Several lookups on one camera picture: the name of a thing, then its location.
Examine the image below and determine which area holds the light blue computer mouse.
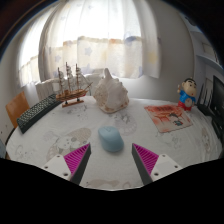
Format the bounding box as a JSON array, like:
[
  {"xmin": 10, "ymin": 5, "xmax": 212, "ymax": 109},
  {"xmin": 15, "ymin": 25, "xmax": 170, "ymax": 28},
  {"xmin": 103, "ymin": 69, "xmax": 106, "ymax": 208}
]
[{"xmin": 97, "ymin": 125, "xmax": 125, "ymax": 153}]

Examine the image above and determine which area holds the large white conch shell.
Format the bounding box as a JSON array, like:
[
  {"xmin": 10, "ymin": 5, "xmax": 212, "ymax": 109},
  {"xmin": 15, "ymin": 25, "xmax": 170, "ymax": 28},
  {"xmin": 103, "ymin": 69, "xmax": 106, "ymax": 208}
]
[{"xmin": 92, "ymin": 67, "xmax": 130, "ymax": 114}]

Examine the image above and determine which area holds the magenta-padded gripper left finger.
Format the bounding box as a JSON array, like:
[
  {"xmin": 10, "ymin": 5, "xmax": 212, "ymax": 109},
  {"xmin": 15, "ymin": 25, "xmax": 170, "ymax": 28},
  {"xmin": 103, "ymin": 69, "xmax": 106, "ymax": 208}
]
[{"xmin": 42, "ymin": 142, "xmax": 92, "ymax": 186}]

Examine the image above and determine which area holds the white wall shelf unit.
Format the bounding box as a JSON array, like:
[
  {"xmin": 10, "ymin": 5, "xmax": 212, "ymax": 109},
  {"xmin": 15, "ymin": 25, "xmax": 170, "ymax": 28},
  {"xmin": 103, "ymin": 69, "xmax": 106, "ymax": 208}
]
[{"xmin": 186, "ymin": 13, "xmax": 224, "ymax": 88}]

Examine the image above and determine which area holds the white printed tablecloth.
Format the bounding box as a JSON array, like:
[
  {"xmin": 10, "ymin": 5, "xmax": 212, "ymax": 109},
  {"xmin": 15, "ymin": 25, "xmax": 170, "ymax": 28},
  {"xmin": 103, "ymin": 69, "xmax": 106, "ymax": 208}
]
[{"xmin": 5, "ymin": 95, "xmax": 224, "ymax": 191}]

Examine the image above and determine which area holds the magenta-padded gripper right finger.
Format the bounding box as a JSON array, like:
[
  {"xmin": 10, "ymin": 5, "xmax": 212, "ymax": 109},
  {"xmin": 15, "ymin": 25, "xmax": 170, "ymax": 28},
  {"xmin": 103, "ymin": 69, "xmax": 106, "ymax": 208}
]
[{"xmin": 131, "ymin": 142, "xmax": 184, "ymax": 186}]

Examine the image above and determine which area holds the black computer keyboard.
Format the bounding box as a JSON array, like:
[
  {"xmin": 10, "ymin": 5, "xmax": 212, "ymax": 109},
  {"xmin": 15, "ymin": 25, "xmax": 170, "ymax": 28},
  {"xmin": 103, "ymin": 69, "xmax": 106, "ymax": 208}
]
[{"xmin": 16, "ymin": 93, "xmax": 63, "ymax": 135}]

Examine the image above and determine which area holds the wooden model sailing ship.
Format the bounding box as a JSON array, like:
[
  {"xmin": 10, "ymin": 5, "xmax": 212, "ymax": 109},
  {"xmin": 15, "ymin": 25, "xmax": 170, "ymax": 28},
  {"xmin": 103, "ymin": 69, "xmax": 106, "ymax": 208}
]
[{"xmin": 54, "ymin": 61, "xmax": 94, "ymax": 108}]

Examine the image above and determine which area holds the black router with antennas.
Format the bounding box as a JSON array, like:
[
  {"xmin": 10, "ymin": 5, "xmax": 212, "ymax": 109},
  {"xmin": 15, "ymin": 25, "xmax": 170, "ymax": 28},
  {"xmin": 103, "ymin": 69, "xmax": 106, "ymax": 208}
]
[{"xmin": 196, "ymin": 78, "xmax": 216, "ymax": 117}]

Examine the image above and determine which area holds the white star-print curtain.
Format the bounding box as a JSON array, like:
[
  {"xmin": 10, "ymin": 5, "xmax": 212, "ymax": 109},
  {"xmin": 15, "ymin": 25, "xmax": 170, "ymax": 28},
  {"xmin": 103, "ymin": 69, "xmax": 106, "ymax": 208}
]
[{"xmin": 18, "ymin": 0, "xmax": 161, "ymax": 88}]

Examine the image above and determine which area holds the white radiator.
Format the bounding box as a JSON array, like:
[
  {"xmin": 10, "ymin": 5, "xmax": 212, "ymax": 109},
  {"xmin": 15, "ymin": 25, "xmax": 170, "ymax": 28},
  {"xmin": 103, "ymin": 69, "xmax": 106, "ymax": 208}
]
[{"xmin": 34, "ymin": 73, "xmax": 104, "ymax": 101}]

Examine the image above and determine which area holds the orange wooden chair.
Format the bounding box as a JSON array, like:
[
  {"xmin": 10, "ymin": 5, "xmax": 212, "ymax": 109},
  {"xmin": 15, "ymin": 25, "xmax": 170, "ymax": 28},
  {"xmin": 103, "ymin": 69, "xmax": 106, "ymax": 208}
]
[{"xmin": 5, "ymin": 91, "xmax": 31, "ymax": 129}]

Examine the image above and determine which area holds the black monitor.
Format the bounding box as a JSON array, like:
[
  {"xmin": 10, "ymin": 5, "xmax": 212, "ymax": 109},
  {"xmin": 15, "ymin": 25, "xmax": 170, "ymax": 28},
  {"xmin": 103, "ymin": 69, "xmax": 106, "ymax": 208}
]
[{"xmin": 209, "ymin": 75, "xmax": 224, "ymax": 136}]

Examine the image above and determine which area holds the cartoon boy figure clock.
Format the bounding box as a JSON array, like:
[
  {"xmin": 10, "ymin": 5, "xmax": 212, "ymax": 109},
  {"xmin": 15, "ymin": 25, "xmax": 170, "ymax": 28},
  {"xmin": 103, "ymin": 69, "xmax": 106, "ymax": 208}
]
[{"xmin": 176, "ymin": 77, "xmax": 198, "ymax": 112}]

